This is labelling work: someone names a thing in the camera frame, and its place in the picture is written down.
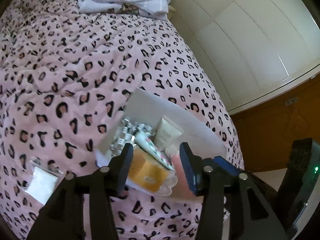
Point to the yellow carton box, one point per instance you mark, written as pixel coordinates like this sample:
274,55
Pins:
145,170

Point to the white paper box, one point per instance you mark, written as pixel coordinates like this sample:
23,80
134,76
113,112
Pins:
160,107

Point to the white wardrobe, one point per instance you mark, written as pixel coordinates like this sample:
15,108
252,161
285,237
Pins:
250,42

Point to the pink leopard print blanket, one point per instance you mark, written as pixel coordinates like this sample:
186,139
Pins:
75,67

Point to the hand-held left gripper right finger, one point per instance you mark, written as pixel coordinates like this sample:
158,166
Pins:
191,177

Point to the floral hand cream tube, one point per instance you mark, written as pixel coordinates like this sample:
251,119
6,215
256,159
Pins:
150,142

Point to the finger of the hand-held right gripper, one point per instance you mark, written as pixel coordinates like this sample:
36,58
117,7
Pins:
227,165

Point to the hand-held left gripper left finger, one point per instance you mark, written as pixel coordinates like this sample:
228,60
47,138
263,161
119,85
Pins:
126,165

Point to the folded lavender towel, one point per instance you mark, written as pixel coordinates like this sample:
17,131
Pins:
120,1

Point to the silver foil wrapper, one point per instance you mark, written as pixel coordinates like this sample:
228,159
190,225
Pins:
125,135

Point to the white tissue packet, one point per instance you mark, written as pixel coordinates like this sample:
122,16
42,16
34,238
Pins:
41,183

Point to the white cream tube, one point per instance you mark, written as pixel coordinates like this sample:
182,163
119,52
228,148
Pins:
166,132

